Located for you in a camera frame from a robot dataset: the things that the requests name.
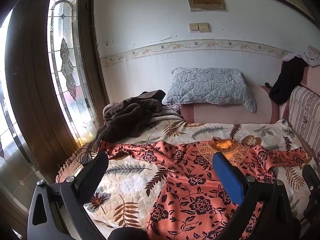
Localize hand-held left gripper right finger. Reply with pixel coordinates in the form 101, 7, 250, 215
212, 152, 301, 240

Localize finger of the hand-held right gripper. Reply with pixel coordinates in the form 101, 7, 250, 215
302, 164, 320, 224

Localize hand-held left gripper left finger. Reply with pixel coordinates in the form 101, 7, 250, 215
27, 152, 109, 240

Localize orange floral garment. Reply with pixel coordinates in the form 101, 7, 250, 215
99, 137, 313, 240

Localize leaf print blanket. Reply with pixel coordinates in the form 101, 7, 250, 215
56, 119, 317, 230

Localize brown fleece garment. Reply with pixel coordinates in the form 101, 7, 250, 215
95, 90, 167, 143

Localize striped floral pillow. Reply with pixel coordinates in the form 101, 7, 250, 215
282, 85, 320, 155

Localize grey quilted pillow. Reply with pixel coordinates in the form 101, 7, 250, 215
162, 67, 257, 113

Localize black garment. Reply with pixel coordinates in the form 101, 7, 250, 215
269, 56, 309, 105

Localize wooden door with stained glass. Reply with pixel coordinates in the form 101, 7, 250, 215
5, 0, 109, 180

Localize white cloth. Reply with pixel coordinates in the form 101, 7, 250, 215
282, 51, 320, 67

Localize black charger with cable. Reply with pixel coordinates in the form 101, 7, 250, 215
75, 148, 98, 165

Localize dark framed wall picture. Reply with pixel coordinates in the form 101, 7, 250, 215
216, 0, 320, 23

